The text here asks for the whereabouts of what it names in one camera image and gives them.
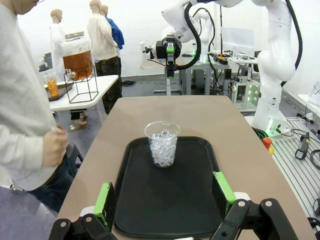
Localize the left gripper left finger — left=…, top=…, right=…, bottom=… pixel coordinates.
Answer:
left=48, top=181, right=117, bottom=240

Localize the mannequin in blue shirt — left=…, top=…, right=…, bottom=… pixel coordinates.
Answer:
left=99, top=4, right=125, bottom=51

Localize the aluminium frame workbench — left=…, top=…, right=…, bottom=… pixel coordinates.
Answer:
left=178, top=53, right=232, bottom=97

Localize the clear plastic cup with ice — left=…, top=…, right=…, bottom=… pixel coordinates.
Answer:
left=144, top=120, right=182, bottom=169

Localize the black chair frame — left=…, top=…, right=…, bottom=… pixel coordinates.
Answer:
left=65, top=142, right=85, bottom=171

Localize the plastic cup with orange contents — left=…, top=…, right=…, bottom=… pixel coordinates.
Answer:
left=43, top=71, right=60, bottom=98

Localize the black plastic serving tray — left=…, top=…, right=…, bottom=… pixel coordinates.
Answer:
left=113, top=135, right=225, bottom=239

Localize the person's right hand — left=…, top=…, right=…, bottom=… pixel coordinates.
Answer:
left=41, top=124, right=69, bottom=169

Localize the mannequin in cream sweater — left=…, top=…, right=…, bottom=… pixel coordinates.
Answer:
left=86, top=0, right=123, bottom=115

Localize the black handheld pendant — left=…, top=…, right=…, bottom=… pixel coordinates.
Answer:
left=294, top=131, right=311, bottom=160

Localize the computer case with coloured lights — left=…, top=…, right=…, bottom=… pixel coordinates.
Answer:
left=231, top=76, right=261, bottom=111

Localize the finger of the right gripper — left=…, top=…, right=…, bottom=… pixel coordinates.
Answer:
left=166, top=62, right=177, bottom=80
left=166, top=34, right=176, bottom=54

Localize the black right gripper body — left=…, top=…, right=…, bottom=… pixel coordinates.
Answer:
left=155, top=36, right=183, bottom=62

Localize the red emergency stop button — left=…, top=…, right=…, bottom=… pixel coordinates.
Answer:
left=262, top=137, right=275, bottom=156

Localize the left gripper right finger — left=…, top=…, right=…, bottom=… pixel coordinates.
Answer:
left=209, top=171, right=300, bottom=240

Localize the grey pedestal desk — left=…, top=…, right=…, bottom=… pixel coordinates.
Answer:
left=139, top=56, right=187, bottom=96

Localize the person in white sweater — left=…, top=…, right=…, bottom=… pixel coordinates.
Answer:
left=0, top=0, right=76, bottom=213

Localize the brown serving tray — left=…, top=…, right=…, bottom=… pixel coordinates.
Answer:
left=44, top=81, right=75, bottom=102

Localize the white side table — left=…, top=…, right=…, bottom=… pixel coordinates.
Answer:
left=48, top=74, right=120, bottom=126

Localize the black right arm hose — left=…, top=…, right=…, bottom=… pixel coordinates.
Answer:
left=174, top=0, right=304, bottom=89

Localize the black wire dispenser stand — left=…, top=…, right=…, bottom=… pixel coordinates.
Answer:
left=63, top=65, right=100, bottom=104

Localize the person's right forearm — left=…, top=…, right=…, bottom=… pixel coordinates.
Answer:
left=0, top=124, right=50, bottom=173

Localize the aluminium slotted base plate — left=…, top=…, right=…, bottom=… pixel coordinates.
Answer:
left=271, top=116, right=320, bottom=227

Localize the glass tea drink dispenser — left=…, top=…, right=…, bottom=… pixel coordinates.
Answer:
left=61, top=31, right=94, bottom=81

